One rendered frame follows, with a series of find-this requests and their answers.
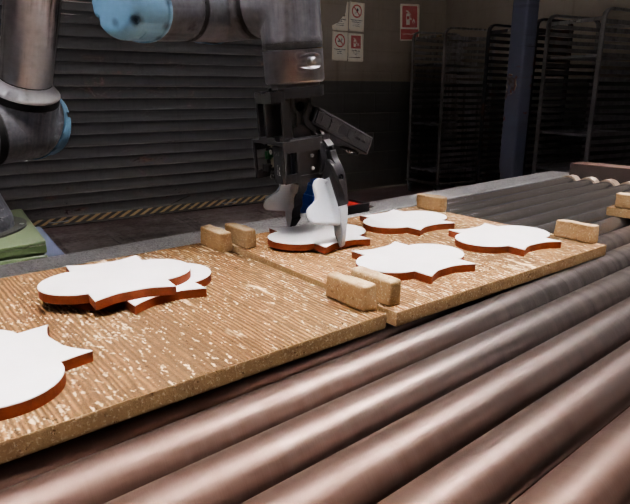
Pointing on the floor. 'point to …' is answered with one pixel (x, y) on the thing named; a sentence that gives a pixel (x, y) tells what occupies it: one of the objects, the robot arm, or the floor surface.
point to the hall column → (518, 87)
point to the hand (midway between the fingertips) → (318, 233)
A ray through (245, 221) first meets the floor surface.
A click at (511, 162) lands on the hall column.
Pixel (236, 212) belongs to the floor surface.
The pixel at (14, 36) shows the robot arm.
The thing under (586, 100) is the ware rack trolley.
